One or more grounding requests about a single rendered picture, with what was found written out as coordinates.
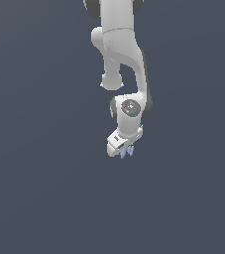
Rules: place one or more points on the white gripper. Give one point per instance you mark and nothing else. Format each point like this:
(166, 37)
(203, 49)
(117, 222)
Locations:
(119, 143)

